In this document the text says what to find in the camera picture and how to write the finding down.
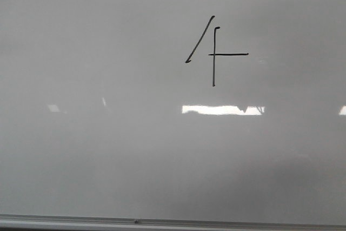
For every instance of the white whiteboard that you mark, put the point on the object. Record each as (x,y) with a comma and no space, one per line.
(211,110)

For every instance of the grey aluminium whiteboard frame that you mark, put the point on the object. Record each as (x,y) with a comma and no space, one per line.
(33,222)

